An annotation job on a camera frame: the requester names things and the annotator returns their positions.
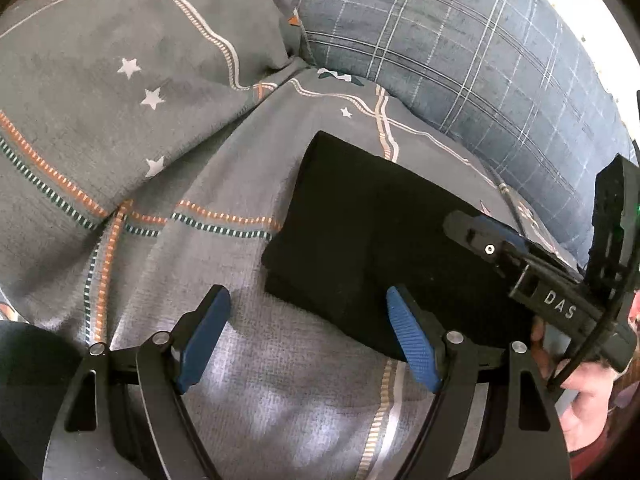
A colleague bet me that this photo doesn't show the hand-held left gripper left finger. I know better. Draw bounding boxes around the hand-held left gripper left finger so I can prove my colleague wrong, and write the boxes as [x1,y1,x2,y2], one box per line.
[44,284,232,480]

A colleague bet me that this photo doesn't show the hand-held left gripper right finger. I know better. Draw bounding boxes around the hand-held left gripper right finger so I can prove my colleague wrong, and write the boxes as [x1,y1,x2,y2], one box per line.
[385,285,572,480]

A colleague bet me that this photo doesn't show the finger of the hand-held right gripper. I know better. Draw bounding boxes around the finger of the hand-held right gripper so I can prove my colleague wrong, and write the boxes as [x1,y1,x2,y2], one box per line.
[443,210,527,273]
[474,215,585,283]

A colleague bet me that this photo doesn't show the black pants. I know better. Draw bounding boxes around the black pants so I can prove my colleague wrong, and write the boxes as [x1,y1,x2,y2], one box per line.
[261,130,536,365]

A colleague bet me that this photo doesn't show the person's right hand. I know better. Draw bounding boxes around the person's right hand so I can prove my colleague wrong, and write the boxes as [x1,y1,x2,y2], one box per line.
[530,317,640,453]

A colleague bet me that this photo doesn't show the grey star striped quilt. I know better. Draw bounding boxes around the grey star striped quilt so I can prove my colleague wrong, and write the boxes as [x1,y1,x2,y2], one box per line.
[0,0,586,480]

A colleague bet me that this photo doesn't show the blue plaid pillow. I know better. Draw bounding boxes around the blue plaid pillow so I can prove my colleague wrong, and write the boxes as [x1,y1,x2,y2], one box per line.
[260,0,636,266]

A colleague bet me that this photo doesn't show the black cable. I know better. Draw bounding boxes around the black cable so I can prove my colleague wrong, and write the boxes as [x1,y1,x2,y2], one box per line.
[546,260,632,393]

